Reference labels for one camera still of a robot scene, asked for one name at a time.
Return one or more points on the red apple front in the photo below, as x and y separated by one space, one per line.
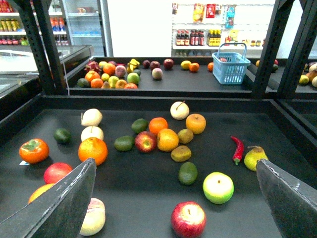
188 220

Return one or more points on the green avocado right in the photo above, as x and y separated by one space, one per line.
187 173

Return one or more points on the black fruit shelf tray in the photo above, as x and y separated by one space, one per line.
140 190

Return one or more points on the dark green avocado left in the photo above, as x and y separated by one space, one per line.
62 136

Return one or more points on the red chili pepper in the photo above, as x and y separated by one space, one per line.
238 154

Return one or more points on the green lime back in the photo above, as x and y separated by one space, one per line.
139 125

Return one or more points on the white pear upright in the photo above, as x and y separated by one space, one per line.
92 131

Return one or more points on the black shelf upright post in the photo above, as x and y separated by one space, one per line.
36 21

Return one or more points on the small blue basket far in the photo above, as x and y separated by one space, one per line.
229 68

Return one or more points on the white pear back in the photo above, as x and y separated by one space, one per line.
179 110

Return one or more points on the brown kiwi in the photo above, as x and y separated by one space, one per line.
181 154
185 136

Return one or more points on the glass top freezer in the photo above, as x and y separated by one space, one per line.
17 65

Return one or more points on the small orange mandarin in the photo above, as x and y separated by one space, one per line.
157 124

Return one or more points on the large round orange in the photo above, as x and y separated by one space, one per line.
95 148

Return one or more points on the orange yellow mango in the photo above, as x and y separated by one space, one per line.
167 140

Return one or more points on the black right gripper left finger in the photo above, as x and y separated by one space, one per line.
57 213

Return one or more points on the red pomegranate fruit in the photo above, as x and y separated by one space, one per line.
56 172

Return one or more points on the brown kiwi back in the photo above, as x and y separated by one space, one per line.
185 136

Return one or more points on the yellow green pear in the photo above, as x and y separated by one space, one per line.
253 156

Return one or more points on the green apple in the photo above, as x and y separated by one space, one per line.
218 188

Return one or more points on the orange yellow round pear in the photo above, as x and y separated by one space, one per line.
196 123

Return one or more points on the white wall product shelf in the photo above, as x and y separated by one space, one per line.
201 27

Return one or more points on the brown kiwi front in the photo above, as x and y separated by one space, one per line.
181 154

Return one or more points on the white blue label tag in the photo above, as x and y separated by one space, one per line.
24 163

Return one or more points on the orange persimmon green calyx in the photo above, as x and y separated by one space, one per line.
34 151

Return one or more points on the white pear lying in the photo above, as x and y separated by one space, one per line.
91 117

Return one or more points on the red yellow apple centre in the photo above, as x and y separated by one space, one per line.
145 142

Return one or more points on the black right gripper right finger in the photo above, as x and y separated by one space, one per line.
292 202

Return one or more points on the large orange citrus front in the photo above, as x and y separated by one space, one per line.
39 191

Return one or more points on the pink peach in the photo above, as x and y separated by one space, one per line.
95 218

